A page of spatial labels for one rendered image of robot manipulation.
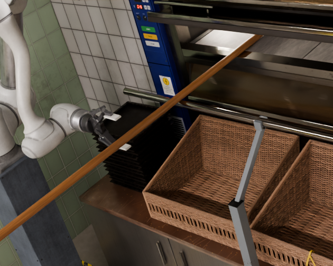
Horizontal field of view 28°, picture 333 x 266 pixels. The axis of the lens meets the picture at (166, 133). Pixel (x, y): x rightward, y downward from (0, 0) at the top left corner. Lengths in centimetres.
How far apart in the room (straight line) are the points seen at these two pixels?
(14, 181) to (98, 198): 50
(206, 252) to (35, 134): 85
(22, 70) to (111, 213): 91
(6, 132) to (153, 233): 79
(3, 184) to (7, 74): 48
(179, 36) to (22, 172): 93
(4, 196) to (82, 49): 103
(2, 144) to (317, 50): 138
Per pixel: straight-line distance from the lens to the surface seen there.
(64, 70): 375
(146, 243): 314
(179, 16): 272
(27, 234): 310
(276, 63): 272
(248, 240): 247
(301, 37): 237
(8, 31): 262
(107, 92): 367
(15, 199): 300
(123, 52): 337
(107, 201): 324
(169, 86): 319
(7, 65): 291
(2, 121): 291
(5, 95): 298
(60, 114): 268
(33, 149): 262
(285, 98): 279
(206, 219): 275
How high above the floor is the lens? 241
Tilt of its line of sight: 30 degrees down
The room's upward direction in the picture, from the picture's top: 17 degrees counter-clockwise
